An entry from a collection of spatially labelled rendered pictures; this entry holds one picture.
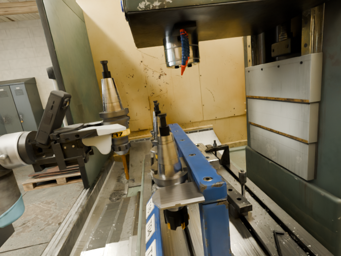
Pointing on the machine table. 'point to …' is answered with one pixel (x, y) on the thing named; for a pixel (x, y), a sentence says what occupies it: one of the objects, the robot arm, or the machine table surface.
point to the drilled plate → (208, 156)
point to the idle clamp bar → (237, 202)
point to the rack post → (215, 228)
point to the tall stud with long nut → (242, 181)
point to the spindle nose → (169, 44)
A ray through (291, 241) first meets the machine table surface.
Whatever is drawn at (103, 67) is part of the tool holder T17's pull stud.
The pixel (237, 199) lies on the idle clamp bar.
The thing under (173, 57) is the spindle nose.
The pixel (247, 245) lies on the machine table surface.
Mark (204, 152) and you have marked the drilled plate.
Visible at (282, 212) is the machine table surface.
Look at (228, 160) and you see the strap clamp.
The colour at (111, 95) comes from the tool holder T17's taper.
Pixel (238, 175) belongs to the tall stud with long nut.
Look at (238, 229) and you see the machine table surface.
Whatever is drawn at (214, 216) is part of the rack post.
